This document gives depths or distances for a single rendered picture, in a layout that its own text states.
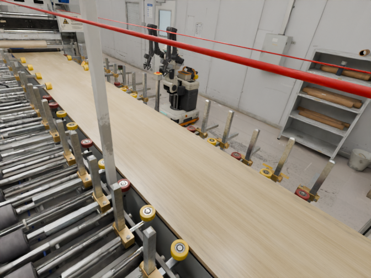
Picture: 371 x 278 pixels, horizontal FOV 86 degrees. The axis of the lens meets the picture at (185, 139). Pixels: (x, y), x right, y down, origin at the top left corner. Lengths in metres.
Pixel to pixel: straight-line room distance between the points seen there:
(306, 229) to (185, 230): 0.63
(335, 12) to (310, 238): 3.43
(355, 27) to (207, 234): 3.60
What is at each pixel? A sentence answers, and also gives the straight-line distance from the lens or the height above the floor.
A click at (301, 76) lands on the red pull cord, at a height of 1.75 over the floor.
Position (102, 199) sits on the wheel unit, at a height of 0.87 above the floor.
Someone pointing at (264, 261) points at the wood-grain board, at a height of 0.90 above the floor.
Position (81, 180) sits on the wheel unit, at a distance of 1.42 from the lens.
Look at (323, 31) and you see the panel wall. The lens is 4.10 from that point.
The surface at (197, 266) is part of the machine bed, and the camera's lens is 1.13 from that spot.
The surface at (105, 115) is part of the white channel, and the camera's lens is 1.09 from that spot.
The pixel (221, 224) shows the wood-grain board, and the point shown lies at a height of 0.90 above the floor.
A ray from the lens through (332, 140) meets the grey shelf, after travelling 4.27.
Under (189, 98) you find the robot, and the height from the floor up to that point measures 0.55.
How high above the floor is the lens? 1.78
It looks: 32 degrees down
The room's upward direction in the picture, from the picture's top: 7 degrees clockwise
